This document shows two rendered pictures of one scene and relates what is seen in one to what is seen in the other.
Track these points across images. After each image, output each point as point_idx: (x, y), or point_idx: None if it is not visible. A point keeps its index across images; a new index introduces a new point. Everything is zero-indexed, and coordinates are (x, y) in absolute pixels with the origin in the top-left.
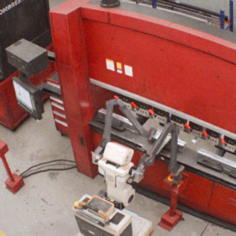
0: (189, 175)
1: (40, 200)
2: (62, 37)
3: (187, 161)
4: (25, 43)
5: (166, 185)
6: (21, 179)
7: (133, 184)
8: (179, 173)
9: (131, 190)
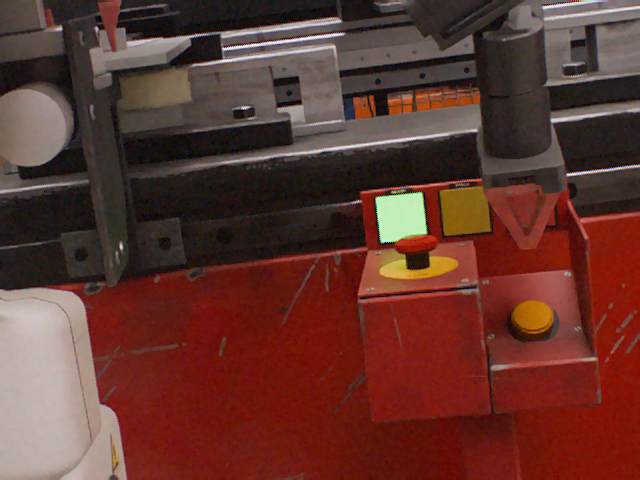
0: (525, 265)
1: None
2: None
3: (454, 127)
4: None
5: (419, 349)
6: None
7: (98, 210)
8: (447, 216)
9: (91, 370)
